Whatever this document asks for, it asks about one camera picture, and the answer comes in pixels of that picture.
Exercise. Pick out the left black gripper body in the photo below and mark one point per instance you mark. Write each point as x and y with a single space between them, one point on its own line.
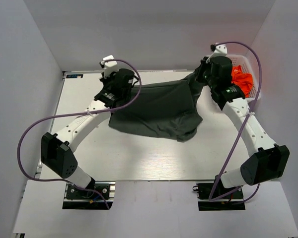
107 82

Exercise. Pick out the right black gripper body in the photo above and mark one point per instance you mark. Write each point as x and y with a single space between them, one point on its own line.
203 74

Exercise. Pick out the dark grey t-shirt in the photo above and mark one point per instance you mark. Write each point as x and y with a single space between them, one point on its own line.
162 110

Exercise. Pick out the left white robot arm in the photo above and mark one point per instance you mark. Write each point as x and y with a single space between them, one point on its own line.
57 150

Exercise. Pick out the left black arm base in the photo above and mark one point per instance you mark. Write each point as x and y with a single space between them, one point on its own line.
75 199

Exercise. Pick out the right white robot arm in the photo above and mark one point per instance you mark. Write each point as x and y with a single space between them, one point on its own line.
267 160

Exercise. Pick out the orange t-shirt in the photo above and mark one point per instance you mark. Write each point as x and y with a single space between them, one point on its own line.
243 80

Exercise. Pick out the white perforated plastic basket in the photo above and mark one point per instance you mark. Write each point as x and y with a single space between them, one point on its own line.
222 95

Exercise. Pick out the blue label sticker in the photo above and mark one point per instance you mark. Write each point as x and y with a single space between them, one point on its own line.
74 76

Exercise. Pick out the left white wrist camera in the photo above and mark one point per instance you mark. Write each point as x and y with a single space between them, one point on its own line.
109 65

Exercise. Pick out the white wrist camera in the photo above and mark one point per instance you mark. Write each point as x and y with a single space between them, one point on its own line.
109 65
218 49

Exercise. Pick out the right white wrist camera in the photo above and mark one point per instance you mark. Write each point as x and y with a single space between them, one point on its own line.
218 49

